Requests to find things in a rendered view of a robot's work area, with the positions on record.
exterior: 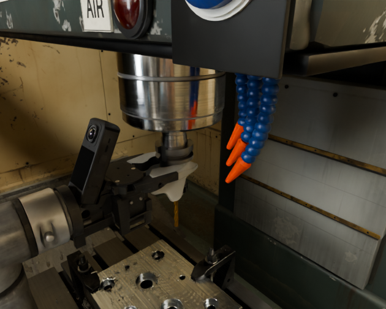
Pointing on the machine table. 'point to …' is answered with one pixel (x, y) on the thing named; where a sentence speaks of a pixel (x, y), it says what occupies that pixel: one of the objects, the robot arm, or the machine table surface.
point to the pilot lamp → (127, 12)
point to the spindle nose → (168, 94)
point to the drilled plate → (94, 299)
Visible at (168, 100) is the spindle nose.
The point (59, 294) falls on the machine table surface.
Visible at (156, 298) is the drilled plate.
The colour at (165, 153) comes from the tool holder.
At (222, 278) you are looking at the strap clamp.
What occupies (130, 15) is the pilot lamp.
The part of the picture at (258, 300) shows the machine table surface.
